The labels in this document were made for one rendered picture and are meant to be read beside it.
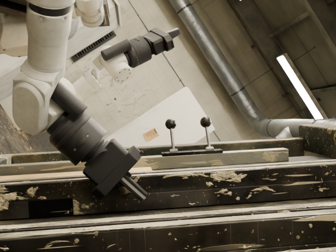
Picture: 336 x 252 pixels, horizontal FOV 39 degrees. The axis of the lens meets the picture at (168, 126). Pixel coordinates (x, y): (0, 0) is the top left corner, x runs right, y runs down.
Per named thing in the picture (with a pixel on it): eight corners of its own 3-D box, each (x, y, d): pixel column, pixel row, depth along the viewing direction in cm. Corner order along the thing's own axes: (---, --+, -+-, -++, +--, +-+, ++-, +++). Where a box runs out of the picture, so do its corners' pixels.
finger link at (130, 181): (145, 199, 90) (121, 177, 89) (144, 196, 93) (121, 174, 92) (151, 193, 90) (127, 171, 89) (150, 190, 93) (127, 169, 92)
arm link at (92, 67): (130, 67, 154) (98, 93, 154) (116, 50, 158) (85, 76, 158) (122, 58, 148) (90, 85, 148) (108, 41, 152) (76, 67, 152)
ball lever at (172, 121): (167, 157, 156) (164, 121, 162) (179, 157, 156) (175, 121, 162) (168, 153, 152) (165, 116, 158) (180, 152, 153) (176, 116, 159)
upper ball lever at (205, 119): (203, 155, 157) (198, 120, 163) (214, 154, 157) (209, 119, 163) (205, 150, 153) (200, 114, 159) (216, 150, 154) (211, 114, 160)
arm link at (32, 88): (10, 127, 87) (10, 66, 78) (39, 103, 94) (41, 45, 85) (40, 141, 86) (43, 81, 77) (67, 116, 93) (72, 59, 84)
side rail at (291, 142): (17, 182, 177) (15, 153, 177) (299, 164, 187) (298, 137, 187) (13, 185, 171) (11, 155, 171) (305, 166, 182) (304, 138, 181)
